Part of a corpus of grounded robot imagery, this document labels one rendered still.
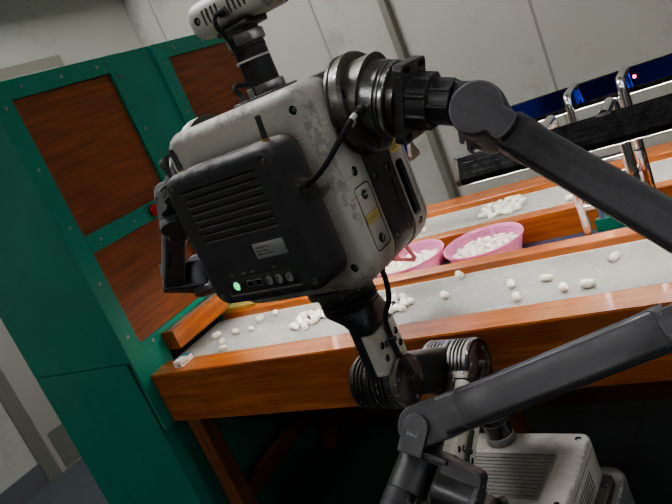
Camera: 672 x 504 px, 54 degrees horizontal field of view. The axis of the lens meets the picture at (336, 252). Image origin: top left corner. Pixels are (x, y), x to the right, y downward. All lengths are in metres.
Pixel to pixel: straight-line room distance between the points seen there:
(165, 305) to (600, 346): 1.79
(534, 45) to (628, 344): 2.87
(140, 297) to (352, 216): 1.44
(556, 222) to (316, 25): 2.32
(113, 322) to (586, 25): 2.55
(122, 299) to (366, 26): 2.30
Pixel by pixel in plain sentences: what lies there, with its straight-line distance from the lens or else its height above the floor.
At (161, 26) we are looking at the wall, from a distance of 4.93.
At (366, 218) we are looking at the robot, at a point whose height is 1.22.
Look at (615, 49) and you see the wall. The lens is 3.57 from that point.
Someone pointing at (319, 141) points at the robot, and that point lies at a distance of 1.00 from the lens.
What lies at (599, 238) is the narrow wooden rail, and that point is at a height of 0.77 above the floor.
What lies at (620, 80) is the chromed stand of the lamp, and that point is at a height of 1.11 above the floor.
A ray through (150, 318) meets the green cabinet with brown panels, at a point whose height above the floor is 0.92.
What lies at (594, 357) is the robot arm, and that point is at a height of 1.01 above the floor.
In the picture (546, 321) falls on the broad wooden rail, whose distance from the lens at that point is 1.57.
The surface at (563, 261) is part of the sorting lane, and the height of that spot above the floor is 0.74.
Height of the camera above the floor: 1.45
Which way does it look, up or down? 15 degrees down
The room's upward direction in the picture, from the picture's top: 23 degrees counter-clockwise
